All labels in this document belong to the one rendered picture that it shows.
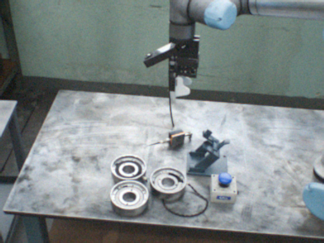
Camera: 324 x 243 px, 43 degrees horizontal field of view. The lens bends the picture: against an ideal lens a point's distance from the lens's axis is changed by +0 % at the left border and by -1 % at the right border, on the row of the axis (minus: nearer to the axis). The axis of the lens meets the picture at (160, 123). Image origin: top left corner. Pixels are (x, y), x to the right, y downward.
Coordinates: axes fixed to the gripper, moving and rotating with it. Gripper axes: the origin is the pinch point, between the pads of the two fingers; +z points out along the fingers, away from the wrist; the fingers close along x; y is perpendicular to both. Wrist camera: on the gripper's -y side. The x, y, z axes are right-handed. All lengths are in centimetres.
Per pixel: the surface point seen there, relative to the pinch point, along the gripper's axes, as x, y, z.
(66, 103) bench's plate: 12.2, -41.3, 14.6
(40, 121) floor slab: 99, -100, 87
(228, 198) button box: -24.7, 19.4, 17.3
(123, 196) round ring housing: -29.8, -9.8, 16.3
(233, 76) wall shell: 144, 24, 67
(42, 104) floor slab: 116, -105, 86
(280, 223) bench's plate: -28.5, 34.1, 20.7
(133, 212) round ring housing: -35.1, -5.7, 16.4
